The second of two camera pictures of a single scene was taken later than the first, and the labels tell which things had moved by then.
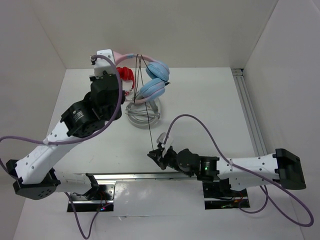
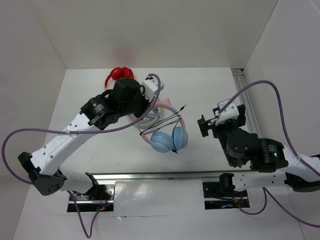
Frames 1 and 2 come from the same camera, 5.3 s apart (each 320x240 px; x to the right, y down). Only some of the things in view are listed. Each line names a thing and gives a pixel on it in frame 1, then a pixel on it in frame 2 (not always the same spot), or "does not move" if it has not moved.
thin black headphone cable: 141,64 -> 175,118
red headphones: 126,73 does not move
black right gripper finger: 156,155 -> 204,125
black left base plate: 98,198 does not move
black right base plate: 218,194 does not move
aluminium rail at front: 110,178 does not move
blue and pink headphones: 158,72 -> 166,142
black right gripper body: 171,162 -> 219,131
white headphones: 144,116 does not move
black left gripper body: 104,113 -> 139,104
